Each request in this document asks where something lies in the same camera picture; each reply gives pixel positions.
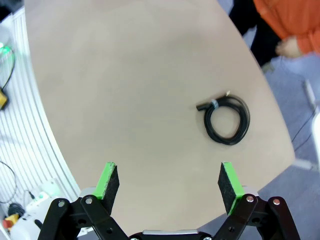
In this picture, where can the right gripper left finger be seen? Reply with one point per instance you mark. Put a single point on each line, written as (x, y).
(106, 185)

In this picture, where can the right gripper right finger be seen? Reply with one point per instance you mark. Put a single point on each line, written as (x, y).
(231, 187)

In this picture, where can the person's left forearm orange sleeve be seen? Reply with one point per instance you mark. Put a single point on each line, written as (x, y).
(310, 42)

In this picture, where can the white control device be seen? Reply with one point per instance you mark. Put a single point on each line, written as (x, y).
(32, 212)

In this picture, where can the white ridged platform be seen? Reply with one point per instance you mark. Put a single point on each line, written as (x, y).
(37, 125)

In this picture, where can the yellow red emergency stop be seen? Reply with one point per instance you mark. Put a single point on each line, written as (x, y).
(10, 221)

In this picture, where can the white side table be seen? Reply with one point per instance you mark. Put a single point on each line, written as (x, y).
(310, 92)

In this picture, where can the small yellow box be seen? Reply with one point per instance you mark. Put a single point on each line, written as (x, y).
(3, 100)

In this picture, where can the person in orange hoodie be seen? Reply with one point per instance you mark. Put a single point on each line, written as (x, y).
(275, 15)

